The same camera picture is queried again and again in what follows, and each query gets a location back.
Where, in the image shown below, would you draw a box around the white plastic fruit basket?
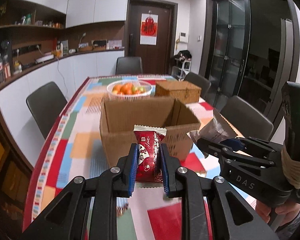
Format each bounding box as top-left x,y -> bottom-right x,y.
107,79 -> 153,101

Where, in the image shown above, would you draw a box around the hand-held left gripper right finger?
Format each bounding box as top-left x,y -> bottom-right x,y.
159,143 -> 280,240

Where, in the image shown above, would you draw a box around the dark wooden wall shelf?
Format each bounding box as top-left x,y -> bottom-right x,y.
0,0 -> 67,30

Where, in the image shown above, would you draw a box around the wall socket strip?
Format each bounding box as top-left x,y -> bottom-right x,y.
12,44 -> 42,55

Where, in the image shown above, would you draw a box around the brown cardboard box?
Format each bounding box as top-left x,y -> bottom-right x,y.
99,97 -> 202,168

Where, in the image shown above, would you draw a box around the dark grey dining chair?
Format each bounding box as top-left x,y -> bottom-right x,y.
26,81 -> 68,139
115,56 -> 143,75
184,72 -> 212,100
219,95 -> 274,142

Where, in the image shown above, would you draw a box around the woven wicker basket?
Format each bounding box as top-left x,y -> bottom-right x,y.
154,80 -> 202,103

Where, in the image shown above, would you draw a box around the white lower cabinets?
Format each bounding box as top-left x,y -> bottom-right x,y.
0,49 -> 125,140

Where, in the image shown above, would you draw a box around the person's right hand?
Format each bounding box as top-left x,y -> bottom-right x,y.
255,200 -> 300,239

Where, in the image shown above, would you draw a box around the red white door poster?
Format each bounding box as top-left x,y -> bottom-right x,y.
140,14 -> 159,45

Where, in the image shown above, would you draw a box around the beige snack packet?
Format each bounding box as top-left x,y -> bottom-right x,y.
189,109 -> 238,145

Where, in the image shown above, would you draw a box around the black tablet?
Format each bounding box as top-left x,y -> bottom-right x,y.
93,39 -> 107,50

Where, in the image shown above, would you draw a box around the dark sliding door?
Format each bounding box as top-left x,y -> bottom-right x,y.
262,17 -> 300,130

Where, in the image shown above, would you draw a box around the black framed glass door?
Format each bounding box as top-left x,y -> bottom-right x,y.
206,0 -> 252,105

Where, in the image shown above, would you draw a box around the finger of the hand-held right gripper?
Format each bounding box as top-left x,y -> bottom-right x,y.
196,137 -> 275,170
221,136 -> 284,157

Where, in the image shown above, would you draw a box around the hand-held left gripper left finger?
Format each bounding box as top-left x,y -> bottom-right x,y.
20,143 -> 138,240

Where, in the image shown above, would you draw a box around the black bag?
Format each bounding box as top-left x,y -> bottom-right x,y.
174,50 -> 192,61

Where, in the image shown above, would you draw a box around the white storage rack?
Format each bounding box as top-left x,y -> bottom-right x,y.
172,60 -> 192,80

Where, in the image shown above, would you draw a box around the white upper cabinets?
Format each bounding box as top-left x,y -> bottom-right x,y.
7,0 -> 130,29

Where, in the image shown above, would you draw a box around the pile of orange fruits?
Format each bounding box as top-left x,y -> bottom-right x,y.
112,83 -> 147,95

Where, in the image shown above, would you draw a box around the red snack packet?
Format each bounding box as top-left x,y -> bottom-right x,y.
133,124 -> 167,183

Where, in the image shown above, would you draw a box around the black wall appliance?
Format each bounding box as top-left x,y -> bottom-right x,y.
0,39 -> 12,55

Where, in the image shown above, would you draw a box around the white cabinets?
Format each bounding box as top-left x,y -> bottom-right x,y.
0,49 -> 125,140
7,0 -> 130,29

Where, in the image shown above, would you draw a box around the white flat tray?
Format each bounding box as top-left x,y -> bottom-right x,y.
35,55 -> 54,63

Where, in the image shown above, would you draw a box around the dark brown door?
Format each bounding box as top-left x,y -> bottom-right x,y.
124,0 -> 178,75

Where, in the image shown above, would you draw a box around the white power cable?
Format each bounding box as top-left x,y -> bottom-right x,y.
37,45 -> 68,93

